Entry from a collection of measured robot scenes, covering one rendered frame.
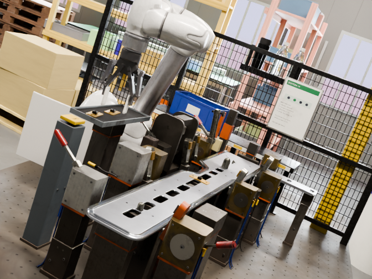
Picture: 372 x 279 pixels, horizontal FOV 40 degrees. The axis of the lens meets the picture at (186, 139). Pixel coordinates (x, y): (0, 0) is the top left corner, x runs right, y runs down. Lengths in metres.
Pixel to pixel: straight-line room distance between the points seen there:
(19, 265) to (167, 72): 1.17
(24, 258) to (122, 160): 0.44
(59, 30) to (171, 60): 4.85
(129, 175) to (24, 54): 3.48
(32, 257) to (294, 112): 1.73
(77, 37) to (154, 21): 5.28
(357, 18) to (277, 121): 5.65
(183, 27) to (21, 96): 3.46
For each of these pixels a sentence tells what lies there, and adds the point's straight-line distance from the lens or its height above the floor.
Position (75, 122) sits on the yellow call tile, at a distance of 1.65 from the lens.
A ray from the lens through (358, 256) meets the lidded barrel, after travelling 4.95.
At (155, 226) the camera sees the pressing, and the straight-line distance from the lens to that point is 1.50.
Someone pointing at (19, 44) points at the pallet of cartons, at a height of 0.79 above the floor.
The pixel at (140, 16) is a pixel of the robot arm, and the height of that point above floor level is 1.53.
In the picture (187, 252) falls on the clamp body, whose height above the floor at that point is 1.00.
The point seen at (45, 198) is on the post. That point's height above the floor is 0.88.
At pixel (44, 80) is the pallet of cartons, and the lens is 4.95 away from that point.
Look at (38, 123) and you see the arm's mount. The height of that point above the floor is 0.89.
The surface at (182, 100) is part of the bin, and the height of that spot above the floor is 1.12.
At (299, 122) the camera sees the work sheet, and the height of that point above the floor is 1.24.
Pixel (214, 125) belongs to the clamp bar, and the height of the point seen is 1.14.
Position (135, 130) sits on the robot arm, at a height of 0.98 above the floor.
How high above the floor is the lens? 1.59
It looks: 13 degrees down
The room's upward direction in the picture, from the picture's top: 20 degrees clockwise
